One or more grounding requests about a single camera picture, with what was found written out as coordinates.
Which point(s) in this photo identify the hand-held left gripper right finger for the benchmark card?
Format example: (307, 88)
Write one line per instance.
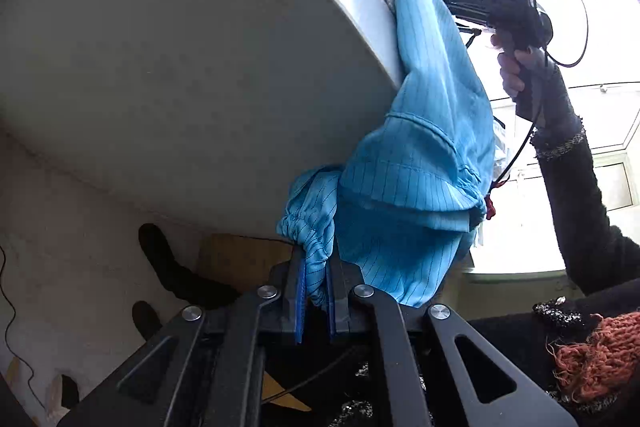
(331, 324)

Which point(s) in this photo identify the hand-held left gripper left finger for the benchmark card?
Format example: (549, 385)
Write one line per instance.
(300, 307)

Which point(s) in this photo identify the orange knitted scarf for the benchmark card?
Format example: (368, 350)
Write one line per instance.
(600, 352)

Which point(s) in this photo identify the brown cardboard piece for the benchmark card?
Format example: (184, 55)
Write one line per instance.
(240, 257)

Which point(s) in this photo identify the person's right hand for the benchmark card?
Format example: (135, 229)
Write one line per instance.
(510, 77)

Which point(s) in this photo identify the yellow cardboard scrap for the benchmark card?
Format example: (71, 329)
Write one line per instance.
(287, 402)

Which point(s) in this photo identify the blue striped work coat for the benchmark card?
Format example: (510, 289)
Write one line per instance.
(425, 157)

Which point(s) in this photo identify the person's black top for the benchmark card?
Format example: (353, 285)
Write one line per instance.
(510, 342)

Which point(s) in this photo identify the person's foot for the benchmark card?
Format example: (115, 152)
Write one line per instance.
(146, 319)
(185, 277)

